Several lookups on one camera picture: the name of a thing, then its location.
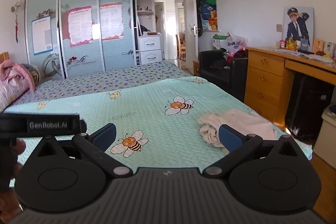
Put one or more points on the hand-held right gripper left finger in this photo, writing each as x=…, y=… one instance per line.
x=106, y=134

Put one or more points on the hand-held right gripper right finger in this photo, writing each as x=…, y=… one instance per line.
x=229, y=138

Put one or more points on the beige printed pants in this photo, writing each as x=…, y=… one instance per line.
x=236, y=117

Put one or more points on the person's left hand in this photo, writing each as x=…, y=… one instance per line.
x=19, y=146

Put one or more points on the patterned pillow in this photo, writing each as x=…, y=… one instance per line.
x=32, y=73

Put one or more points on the pink knitted blanket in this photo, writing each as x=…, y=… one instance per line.
x=14, y=69

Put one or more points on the black armchair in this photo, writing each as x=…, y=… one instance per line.
x=218, y=74

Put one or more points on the wooden headboard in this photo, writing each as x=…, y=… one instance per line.
x=4, y=57

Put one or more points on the bee print bedspread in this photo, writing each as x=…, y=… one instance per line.
x=162, y=87

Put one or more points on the white sliding door wardrobe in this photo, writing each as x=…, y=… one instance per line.
x=115, y=56

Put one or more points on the wooden desk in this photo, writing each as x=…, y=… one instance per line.
x=265, y=66

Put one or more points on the black suitcase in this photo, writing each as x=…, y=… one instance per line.
x=307, y=106

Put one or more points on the blue bordered poster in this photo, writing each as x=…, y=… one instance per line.
x=40, y=35

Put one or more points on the white plastic bag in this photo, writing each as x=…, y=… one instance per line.
x=235, y=43

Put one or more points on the white drawer unit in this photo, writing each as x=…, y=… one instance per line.
x=150, y=49

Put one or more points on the green box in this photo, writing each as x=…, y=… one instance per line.
x=217, y=41

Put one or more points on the white storage box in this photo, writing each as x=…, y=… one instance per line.
x=326, y=134

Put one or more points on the wooden chair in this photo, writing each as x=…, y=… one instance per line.
x=180, y=47

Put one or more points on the colourful snack packets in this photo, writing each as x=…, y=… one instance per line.
x=291, y=45

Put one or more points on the pink bordered poster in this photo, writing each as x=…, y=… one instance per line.
x=110, y=19
x=78, y=24

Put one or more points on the white door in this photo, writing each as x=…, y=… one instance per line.
x=190, y=16

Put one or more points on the pilot portrait poster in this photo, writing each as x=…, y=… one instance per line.
x=298, y=27

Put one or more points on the colourful hanging bags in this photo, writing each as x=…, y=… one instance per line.
x=208, y=8

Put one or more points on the wall hanging ornament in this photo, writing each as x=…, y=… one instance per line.
x=16, y=19

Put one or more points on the wall switch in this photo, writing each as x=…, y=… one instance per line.
x=279, y=28

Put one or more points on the small photo frame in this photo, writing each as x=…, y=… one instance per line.
x=318, y=46
x=329, y=48

